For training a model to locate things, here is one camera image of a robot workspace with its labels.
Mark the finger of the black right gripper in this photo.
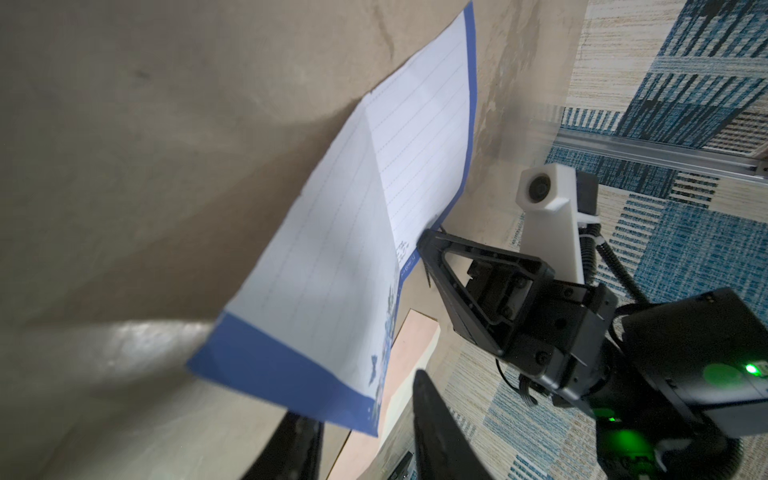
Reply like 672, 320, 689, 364
417, 230, 554, 357

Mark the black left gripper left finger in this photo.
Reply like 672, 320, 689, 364
241, 412, 324, 480

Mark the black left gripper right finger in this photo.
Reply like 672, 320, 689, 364
412, 369, 491, 480

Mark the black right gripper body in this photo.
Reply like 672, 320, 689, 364
495, 280, 618, 408

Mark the pink envelope with flap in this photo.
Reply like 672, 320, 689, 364
328, 309, 441, 479

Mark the blue bordered white letter paper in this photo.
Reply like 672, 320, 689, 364
187, 7, 477, 436

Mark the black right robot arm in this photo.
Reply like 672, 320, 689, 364
417, 230, 767, 479

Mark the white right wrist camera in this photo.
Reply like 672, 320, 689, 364
516, 163, 600, 284

